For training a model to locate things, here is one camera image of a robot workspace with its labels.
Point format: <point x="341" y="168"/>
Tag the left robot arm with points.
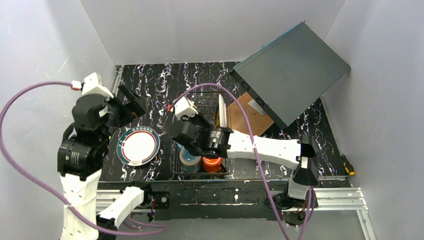
<point x="96" y="116"/>

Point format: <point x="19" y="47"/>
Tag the yellow patterned plate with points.
<point x="217" y="119"/>

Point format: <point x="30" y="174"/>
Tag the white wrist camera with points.
<point x="92" y="84"/>
<point x="183" y="107"/>

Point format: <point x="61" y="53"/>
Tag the orange ceramic mug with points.
<point x="211" y="165"/>

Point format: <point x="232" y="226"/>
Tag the white plate green rim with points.
<point x="138" y="146"/>

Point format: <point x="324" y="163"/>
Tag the wooden base board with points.
<point x="258" y="119"/>

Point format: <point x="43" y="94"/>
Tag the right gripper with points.
<point x="185" y="139"/>

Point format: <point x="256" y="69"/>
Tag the blue butterfly mug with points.
<point x="188" y="162"/>

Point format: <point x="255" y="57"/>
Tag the yellow black screwdriver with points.
<point x="347" y="166"/>

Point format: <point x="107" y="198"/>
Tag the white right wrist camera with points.
<point x="183" y="107"/>

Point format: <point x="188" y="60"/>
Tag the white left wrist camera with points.
<point x="92" y="84"/>

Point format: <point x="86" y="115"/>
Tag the white plate red pattern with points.
<point x="222" y="112"/>

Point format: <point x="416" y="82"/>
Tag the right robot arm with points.
<point x="300" y="155"/>

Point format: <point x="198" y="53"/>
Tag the dark grey tilted panel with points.
<point x="289" y="74"/>

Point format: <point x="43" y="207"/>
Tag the black wire dish rack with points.
<point x="206" y="103"/>

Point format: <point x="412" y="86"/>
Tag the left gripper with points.
<point x="125" y="102"/>

